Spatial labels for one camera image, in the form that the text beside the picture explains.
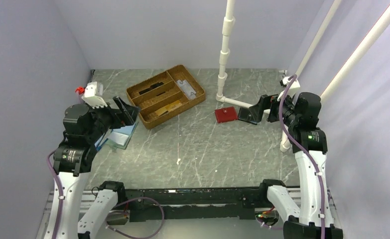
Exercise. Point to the white PVC pipe frame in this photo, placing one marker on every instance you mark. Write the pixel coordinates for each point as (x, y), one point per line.
(332, 6)

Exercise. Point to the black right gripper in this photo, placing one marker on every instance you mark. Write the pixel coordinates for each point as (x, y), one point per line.
(265, 102)

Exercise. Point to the woven brown organizer tray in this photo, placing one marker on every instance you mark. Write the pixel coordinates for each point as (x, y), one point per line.
(164, 95)

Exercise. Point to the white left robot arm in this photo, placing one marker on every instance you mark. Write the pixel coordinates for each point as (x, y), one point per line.
(85, 124)

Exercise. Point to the clear plastic card sleeve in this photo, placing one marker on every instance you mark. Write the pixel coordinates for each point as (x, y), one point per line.
(187, 89)

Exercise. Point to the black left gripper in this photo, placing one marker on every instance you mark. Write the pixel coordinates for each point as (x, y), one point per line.
(120, 119)

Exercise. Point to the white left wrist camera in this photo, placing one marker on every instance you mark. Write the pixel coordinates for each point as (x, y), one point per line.
(92, 95)

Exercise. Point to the light blue card holder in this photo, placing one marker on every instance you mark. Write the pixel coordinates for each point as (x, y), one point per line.
(120, 138)

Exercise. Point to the red leather card holder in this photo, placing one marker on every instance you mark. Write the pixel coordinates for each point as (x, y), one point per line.
(225, 114)

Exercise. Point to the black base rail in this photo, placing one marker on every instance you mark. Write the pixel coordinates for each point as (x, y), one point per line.
(243, 203)

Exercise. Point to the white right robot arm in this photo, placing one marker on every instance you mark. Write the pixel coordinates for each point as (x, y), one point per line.
(312, 219)

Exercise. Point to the black leather card holder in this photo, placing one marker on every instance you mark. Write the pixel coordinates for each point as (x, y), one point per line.
(245, 116)

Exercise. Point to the open blue card holder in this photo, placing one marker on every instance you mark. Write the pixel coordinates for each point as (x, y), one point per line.
(101, 141)

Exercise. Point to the tan card in tray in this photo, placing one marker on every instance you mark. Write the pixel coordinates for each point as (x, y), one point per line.
(168, 108)

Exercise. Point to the black item in tray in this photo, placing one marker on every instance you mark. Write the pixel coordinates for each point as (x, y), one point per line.
(151, 87)

